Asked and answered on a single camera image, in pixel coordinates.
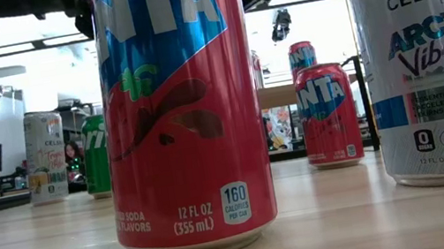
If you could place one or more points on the red Fanta can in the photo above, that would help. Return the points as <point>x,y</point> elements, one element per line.
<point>185,148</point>
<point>329,125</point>
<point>302,56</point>

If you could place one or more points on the silver Diet Coke can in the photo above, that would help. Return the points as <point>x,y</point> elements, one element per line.
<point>257,69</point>

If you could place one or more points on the green Sprite can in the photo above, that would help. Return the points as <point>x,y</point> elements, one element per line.
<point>97,162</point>

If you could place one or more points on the person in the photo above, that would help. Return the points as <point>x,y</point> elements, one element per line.
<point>73,153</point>

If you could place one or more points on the white Celsius Tropical Vibe can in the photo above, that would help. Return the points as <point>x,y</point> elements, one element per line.
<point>47,161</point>

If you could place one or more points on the colourful patchwork quilt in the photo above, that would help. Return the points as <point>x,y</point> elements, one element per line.
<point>278,129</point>

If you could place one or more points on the wooden shelf black metal frame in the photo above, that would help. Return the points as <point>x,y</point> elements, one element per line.
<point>277,95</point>

